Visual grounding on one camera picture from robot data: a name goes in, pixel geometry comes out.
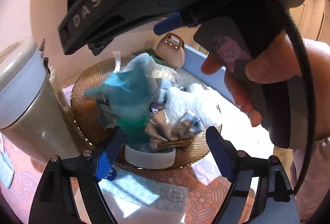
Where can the translucent white packet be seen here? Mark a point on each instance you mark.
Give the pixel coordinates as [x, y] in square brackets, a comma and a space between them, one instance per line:
[165, 71]

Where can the person's right hand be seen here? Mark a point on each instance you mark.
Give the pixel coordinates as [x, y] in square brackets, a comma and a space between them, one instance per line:
[273, 64]

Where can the beige thermos bottle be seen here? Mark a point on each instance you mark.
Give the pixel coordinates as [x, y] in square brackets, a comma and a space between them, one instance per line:
[33, 115]

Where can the white wardrobe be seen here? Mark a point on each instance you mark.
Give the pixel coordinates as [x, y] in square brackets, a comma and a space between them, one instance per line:
[318, 7]

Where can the beige plaid cloth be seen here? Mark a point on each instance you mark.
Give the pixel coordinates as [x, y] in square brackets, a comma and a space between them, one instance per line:
[162, 126]

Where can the teal cloth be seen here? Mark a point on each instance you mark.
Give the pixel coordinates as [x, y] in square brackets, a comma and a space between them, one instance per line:
[123, 102]

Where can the white plush toy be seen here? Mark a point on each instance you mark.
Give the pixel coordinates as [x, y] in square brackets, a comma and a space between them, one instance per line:
[190, 105]

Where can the blue tissue pack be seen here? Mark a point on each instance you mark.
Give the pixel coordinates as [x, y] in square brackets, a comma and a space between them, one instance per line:
[144, 193]

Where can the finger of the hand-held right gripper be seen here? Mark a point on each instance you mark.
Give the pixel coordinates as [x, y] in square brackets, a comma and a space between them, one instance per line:
[167, 24]

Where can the white round band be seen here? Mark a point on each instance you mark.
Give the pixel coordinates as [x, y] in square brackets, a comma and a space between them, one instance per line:
[149, 157]

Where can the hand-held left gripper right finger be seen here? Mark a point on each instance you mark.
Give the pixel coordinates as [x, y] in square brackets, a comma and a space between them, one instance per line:
[219, 154]

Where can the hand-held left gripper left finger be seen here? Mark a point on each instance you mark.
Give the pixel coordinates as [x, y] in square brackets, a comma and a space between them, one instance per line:
[108, 159]

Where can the person's right forearm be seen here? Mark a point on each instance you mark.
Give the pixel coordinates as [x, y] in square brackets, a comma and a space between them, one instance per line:
[322, 110]

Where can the small brown handbag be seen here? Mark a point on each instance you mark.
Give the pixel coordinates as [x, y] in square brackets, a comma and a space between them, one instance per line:
[171, 51]

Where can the grey plush toy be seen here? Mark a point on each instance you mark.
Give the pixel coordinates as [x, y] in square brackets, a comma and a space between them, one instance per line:
[161, 92]

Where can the light blue cloth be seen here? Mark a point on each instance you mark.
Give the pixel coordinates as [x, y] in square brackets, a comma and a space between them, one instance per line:
[139, 71]

